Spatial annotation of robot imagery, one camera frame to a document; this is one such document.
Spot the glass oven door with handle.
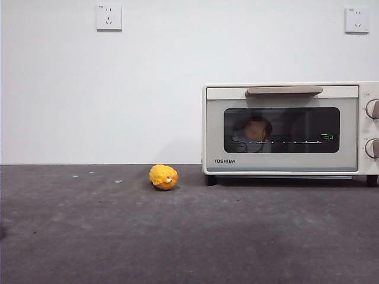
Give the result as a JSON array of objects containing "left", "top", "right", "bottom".
[{"left": 206, "top": 85, "right": 359, "bottom": 172}]

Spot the brown potato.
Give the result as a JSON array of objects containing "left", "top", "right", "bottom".
[{"left": 242, "top": 116, "right": 273, "bottom": 141}]

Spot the cream Toshiba toaster oven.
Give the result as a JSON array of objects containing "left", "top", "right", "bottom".
[{"left": 202, "top": 82, "right": 379, "bottom": 187}]

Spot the beige oven knob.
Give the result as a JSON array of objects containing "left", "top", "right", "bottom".
[
  {"left": 365, "top": 99, "right": 379, "bottom": 121},
  {"left": 364, "top": 138, "right": 379, "bottom": 159}
]

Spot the yellow corn cob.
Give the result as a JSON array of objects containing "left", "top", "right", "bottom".
[{"left": 149, "top": 164, "right": 179, "bottom": 191}]

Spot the metal wire oven rack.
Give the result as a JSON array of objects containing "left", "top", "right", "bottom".
[{"left": 227, "top": 139, "right": 329, "bottom": 146}]

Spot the white wall socket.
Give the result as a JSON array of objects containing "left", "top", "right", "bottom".
[
  {"left": 344, "top": 8, "right": 370, "bottom": 34},
  {"left": 95, "top": 4, "right": 123, "bottom": 32}
]

